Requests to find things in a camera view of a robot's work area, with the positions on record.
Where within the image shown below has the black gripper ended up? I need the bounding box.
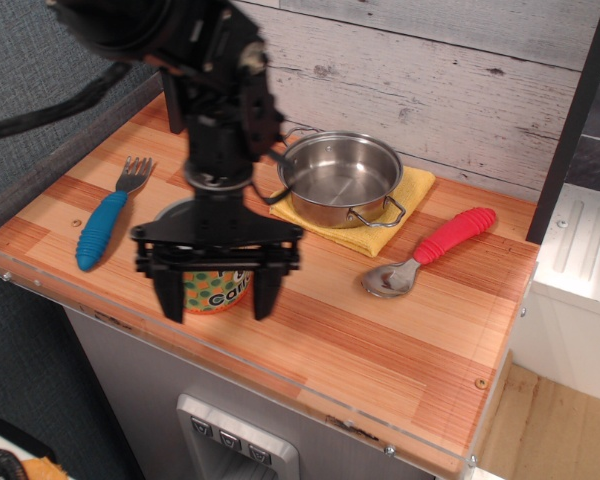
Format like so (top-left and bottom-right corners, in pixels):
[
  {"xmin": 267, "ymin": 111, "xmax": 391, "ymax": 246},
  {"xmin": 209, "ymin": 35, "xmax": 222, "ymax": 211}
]
[{"xmin": 131, "ymin": 191, "xmax": 303, "ymax": 323}]

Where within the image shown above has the peas and carrots can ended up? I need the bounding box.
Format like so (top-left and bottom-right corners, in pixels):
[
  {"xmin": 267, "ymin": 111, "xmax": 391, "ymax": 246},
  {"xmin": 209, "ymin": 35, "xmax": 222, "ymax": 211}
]
[{"xmin": 152, "ymin": 195, "xmax": 255, "ymax": 316}]

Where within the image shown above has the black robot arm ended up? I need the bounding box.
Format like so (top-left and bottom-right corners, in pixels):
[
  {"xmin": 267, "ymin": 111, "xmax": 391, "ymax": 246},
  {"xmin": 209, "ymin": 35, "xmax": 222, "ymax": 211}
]
[{"xmin": 53, "ymin": 1, "xmax": 302, "ymax": 321}]

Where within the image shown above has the orange black object corner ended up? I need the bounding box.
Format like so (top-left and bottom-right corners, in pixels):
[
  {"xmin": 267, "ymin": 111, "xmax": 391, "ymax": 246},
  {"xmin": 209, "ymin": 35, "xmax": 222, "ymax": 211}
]
[{"xmin": 0, "ymin": 419, "xmax": 70, "ymax": 480}]

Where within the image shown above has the grey toy fridge cabinet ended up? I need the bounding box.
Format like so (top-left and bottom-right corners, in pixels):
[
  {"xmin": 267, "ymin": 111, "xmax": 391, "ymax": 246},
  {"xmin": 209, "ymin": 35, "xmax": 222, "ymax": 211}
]
[{"xmin": 67, "ymin": 310, "xmax": 430, "ymax": 479}]

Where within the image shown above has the stainless steel pot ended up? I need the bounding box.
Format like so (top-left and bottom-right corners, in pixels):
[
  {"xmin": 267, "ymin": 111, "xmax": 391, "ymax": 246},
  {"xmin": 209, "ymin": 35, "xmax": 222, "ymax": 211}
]
[{"xmin": 278, "ymin": 128, "xmax": 407, "ymax": 229}]

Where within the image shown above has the silver dispenser panel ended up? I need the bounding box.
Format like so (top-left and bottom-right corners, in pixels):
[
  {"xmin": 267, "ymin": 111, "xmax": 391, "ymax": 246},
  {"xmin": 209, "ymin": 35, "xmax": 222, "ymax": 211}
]
[{"xmin": 177, "ymin": 394, "xmax": 301, "ymax": 479}]

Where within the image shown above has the yellow cloth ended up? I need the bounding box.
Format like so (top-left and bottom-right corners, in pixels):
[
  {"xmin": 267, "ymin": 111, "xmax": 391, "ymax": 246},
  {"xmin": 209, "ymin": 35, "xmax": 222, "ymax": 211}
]
[{"xmin": 269, "ymin": 167, "xmax": 436, "ymax": 258}]

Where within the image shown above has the white toy sink unit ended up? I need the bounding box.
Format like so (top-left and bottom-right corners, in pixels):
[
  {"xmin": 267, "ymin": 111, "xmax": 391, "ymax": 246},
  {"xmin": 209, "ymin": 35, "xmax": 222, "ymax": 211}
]
[{"xmin": 509, "ymin": 185, "xmax": 600, "ymax": 399}]

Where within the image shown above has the blue handled fork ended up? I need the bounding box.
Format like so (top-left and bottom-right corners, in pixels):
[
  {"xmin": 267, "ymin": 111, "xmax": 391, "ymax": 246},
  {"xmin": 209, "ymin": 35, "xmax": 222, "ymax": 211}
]
[{"xmin": 75, "ymin": 157, "xmax": 153, "ymax": 271}]

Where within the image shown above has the red handled spoon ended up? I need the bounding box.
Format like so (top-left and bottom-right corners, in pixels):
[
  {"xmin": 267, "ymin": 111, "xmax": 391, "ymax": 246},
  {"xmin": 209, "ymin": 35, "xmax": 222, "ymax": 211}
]
[{"xmin": 361, "ymin": 207, "xmax": 497, "ymax": 298}]

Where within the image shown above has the left black post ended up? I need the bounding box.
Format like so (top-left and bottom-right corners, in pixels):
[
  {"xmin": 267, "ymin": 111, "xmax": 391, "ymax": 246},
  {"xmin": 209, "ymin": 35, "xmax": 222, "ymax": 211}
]
[{"xmin": 161, "ymin": 70, "xmax": 188, "ymax": 134}]

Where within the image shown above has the black post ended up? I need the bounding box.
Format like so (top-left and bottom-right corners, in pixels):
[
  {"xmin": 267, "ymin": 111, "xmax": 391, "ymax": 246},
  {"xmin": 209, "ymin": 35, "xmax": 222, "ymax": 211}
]
[
  {"xmin": 161, "ymin": 70, "xmax": 188, "ymax": 134},
  {"xmin": 526, "ymin": 20, "xmax": 600, "ymax": 245}
]

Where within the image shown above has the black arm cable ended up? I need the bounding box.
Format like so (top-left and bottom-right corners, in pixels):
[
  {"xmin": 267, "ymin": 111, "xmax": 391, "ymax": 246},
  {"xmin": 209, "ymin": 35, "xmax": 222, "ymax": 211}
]
[{"xmin": 0, "ymin": 62, "xmax": 131, "ymax": 144}]

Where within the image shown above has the right black post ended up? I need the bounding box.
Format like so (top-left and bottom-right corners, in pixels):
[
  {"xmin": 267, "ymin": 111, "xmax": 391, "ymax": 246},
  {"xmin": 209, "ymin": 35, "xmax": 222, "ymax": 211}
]
[{"xmin": 526, "ymin": 20, "xmax": 600, "ymax": 245}]

